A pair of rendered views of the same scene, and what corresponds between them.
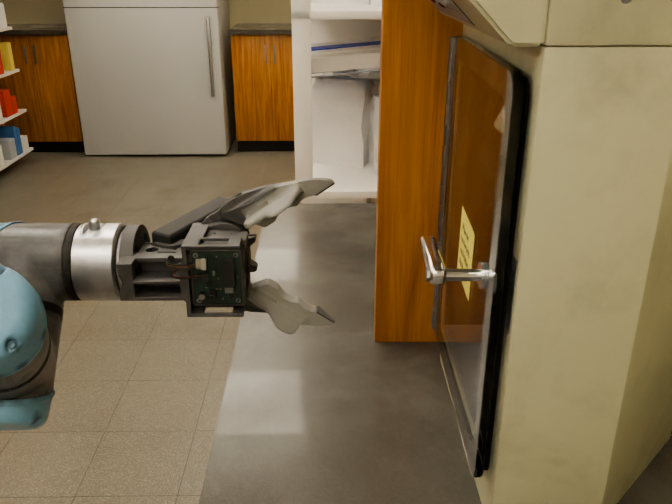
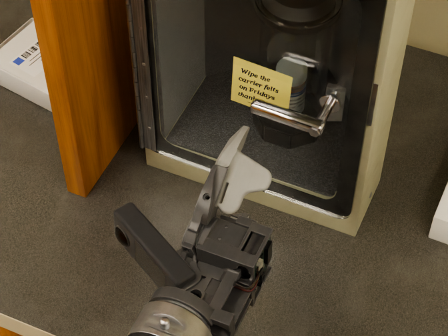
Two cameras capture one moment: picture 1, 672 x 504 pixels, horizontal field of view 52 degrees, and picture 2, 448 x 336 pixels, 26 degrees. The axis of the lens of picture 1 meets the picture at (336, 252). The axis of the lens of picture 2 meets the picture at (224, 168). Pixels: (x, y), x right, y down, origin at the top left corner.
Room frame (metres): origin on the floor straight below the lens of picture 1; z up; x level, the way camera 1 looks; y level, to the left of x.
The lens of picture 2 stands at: (0.36, 0.63, 2.02)
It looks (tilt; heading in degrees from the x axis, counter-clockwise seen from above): 50 degrees down; 295
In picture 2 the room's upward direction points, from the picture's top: straight up
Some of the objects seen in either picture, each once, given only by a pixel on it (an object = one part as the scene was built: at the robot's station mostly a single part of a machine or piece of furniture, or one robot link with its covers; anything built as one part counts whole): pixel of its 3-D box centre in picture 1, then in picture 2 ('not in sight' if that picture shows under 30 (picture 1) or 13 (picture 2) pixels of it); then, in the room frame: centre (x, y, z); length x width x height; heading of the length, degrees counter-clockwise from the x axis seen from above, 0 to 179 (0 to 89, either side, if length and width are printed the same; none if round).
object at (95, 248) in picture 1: (108, 258); (171, 335); (0.60, 0.22, 1.20); 0.08 x 0.05 x 0.08; 1
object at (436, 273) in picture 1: (449, 259); (295, 108); (0.61, -0.11, 1.20); 0.10 x 0.05 x 0.03; 0
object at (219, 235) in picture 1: (190, 263); (213, 275); (0.60, 0.14, 1.20); 0.12 x 0.09 x 0.08; 91
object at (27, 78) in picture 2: not in sight; (47, 66); (1.07, -0.25, 0.96); 0.16 x 0.12 x 0.04; 171
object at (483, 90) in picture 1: (466, 241); (247, 79); (0.68, -0.14, 1.19); 0.30 x 0.01 x 0.40; 0
